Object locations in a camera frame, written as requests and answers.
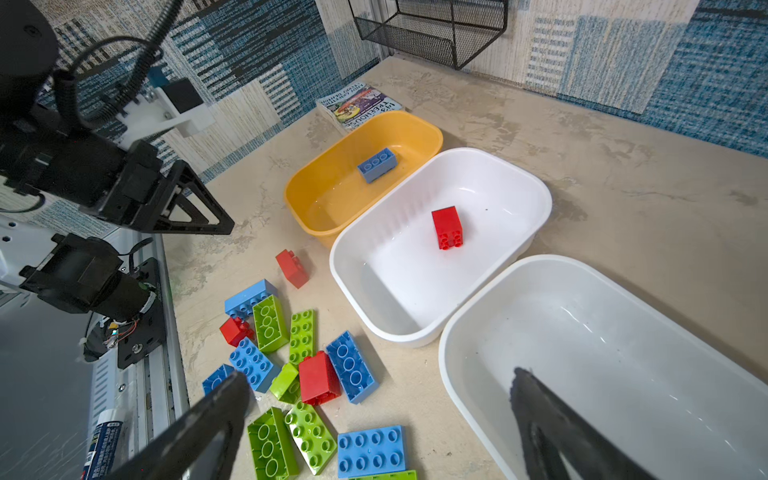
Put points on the blue marker pen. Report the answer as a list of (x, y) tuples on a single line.
[(102, 450)]

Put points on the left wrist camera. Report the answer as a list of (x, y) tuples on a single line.
[(176, 105)]

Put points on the red lego brick tall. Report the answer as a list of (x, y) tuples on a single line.
[(448, 228)]

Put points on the middle white plastic tub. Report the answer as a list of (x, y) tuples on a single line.
[(388, 264)]

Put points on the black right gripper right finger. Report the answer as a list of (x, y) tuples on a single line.
[(557, 442)]

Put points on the white plastic tub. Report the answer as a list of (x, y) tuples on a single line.
[(388, 264), (668, 400)]

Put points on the black wire mesh shelf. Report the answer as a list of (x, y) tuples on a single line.
[(450, 33)]

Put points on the treehouse paperback book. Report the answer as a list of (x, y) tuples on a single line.
[(355, 104)]

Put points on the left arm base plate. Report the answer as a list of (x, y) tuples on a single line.
[(131, 336)]

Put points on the small green lego brick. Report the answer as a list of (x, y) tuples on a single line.
[(286, 387)]

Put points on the blue lego brick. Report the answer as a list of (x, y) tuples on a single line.
[(377, 165), (255, 365), (352, 370), (241, 305)]

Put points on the right white plastic tub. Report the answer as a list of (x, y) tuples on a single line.
[(668, 400)]

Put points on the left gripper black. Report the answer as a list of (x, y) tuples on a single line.
[(127, 188)]

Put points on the green lego plate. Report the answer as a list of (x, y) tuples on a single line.
[(270, 326), (302, 336), (401, 475)]

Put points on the blue lego plate front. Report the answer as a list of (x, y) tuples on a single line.
[(216, 378)]

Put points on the small red lego brick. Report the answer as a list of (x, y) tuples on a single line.
[(236, 329)]

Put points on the yellow plastic tub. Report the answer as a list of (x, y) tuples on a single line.
[(327, 194)]

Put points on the green lego plate studded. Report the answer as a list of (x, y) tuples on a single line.
[(312, 437)]

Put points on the green lego plate hollow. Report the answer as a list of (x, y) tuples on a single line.
[(271, 447)]

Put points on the large red lego brick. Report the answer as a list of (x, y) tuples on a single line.
[(319, 382)]

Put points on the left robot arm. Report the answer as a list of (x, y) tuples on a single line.
[(39, 113)]

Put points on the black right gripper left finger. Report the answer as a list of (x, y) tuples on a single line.
[(202, 443)]

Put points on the light blue lego plate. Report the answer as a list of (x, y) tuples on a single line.
[(371, 452)]

